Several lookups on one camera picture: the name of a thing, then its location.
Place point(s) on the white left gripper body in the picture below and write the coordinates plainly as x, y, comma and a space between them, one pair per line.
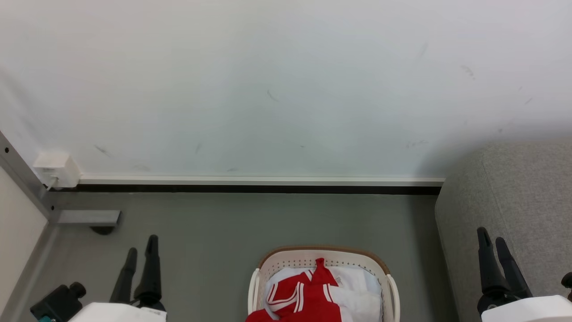
116, 314

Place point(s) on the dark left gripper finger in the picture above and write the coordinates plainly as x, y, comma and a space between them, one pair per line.
151, 273
127, 277

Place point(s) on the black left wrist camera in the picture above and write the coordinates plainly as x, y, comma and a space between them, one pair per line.
57, 305

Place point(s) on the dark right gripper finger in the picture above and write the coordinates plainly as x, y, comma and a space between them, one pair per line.
488, 264
511, 270

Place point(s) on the white perforated laundry basket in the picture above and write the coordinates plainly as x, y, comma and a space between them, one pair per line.
277, 264

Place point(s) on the red jersey with white stripes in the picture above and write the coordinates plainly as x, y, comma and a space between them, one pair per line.
313, 299

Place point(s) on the white wall socket box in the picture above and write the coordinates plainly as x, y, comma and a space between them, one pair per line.
58, 167

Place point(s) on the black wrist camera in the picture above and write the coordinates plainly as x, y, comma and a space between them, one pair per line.
57, 305
567, 281

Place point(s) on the beige partition panel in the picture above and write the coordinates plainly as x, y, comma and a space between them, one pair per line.
18, 223

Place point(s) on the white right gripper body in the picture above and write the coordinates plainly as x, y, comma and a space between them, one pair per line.
532, 311

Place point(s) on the white and black baseboard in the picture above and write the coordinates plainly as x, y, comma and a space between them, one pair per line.
268, 184

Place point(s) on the grey fabric sofa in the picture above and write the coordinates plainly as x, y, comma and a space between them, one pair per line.
514, 192

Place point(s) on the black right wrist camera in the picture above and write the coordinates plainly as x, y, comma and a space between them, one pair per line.
567, 281

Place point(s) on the white clothes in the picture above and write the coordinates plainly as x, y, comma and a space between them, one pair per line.
357, 288

